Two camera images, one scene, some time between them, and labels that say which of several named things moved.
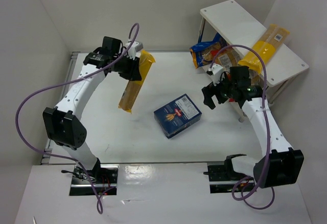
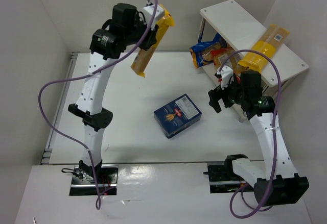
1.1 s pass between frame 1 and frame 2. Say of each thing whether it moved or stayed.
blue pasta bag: stayed
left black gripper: moved
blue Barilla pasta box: stayed
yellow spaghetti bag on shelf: stayed
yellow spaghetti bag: moved
